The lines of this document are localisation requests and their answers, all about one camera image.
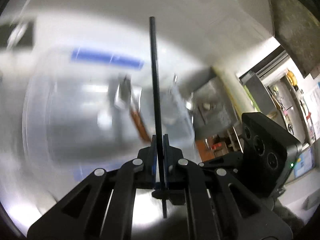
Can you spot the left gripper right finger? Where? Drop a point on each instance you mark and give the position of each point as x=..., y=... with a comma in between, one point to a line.
x=186, y=184

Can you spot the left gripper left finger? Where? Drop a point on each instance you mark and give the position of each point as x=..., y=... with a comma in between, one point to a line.
x=139, y=173

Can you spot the wooden handled metal spatula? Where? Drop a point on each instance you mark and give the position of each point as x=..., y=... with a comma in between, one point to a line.
x=125, y=99

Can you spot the black chopstick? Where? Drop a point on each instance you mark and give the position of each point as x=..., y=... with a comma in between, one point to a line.
x=157, y=112

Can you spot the clear plastic storage bin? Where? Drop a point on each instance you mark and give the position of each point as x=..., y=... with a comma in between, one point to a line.
x=70, y=124

